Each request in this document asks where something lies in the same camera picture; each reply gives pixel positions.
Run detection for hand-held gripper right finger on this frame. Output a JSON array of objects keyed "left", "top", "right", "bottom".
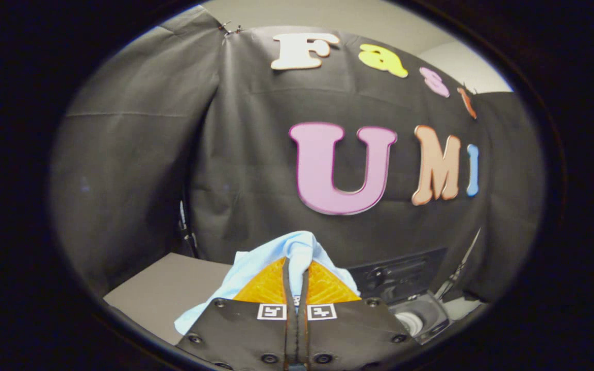
[{"left": 297, "top": 260, "right": 417, "bottom": 371}]

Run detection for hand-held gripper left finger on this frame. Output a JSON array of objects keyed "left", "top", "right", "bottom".
[{"left": 176, "top": 257, "right": 298, "bottom": 371}]

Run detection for grey washing machine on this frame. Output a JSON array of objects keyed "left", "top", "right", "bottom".
[{"left": 387, "top": 290, "right": 453, "bottom": 345}]

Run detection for light blue garment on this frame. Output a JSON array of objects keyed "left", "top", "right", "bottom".
[{"left": 174, "top": 230, "right": 360, "bottom": 335}]

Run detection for white and dark cabinet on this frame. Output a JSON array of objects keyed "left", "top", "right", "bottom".
[{"left": 103, "top": 252, "right": 233, "bottom": 346}]

